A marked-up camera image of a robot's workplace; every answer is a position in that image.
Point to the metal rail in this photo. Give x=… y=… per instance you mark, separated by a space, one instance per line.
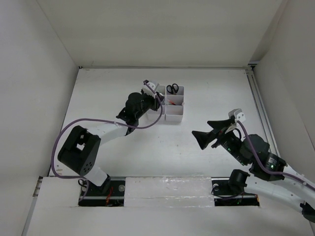
x=266 y=126
x=53 y=188

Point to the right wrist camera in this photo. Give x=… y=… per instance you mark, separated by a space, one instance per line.
x=235 y=116

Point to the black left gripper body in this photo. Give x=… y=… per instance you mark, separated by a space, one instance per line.
x=148 y=102

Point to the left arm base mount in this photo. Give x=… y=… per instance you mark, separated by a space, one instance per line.
x=112 y=196

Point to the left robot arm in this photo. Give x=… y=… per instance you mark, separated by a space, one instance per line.
x=80 y=150

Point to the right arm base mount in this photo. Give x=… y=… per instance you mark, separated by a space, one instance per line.
x=230 y=191

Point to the metal front rail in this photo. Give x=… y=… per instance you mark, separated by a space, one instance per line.
x=53 y=188

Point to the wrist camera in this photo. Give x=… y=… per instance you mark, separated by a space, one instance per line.
x=235 y=116
x=150 y=88

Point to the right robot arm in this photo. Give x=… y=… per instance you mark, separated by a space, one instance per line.
x=268 y=174

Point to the black handled scissors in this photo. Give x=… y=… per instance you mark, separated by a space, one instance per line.
x=172 y=89

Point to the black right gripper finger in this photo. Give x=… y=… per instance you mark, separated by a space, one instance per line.
x=204 y=138
x=221 y=125

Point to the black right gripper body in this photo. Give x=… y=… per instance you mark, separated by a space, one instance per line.
x=230 y=142

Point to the metal rail right side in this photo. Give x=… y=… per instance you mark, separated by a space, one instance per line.
x=266 y=126

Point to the white right organizer bin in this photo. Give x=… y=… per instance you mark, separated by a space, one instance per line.
x=174 y=113

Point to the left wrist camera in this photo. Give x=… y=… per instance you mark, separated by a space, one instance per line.
x=150 y=88

